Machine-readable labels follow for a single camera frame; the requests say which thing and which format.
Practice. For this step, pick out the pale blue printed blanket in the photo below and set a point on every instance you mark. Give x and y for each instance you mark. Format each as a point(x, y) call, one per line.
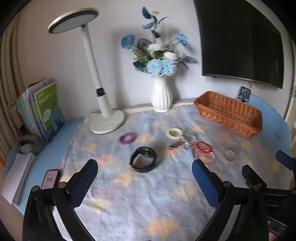
point(143, 192)

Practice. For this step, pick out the blue and white artificial flowers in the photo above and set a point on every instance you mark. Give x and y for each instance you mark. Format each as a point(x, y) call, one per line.
point(159, 62)

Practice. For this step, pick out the grey cloth bundle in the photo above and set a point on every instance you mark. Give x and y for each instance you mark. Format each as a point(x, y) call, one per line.
point(30, 143)

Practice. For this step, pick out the white ribbed vase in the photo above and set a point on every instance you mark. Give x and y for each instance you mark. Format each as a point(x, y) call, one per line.
point(161, 95)

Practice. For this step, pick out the row of books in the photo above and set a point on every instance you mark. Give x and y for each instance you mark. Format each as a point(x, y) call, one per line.
point(44, 109)

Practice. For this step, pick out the black wall television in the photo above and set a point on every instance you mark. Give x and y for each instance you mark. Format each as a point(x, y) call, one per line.
point(240, 39)

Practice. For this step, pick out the smartphone with pink screen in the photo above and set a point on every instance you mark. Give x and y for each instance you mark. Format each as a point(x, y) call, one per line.
point(50, 179)

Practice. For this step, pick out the black wristwatch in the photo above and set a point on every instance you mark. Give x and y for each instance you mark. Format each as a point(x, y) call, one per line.
point(135, 160)

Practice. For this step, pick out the grey metal phone stand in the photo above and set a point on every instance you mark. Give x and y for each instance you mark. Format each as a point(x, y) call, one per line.
point(244, 93)

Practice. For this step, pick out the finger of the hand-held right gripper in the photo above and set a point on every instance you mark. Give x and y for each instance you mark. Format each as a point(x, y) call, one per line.
point(285, 159)
point(252, 173)

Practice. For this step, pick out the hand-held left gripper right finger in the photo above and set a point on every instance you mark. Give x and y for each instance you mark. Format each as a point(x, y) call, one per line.
point(205, 183)

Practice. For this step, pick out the brown wicker basket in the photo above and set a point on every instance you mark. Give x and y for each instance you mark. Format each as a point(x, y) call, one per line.
point(231, 111)

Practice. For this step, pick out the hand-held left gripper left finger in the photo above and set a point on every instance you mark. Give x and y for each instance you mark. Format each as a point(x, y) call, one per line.
point(85, 180)

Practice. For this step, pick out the beige curtain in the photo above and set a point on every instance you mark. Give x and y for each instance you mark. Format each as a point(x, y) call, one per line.
point(11, 69)

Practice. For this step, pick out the white paper stack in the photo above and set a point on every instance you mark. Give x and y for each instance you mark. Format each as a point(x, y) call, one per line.
point(18, 176)

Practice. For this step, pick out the white desk lamp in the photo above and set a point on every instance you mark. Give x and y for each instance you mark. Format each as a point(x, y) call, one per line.
point(92, 53)

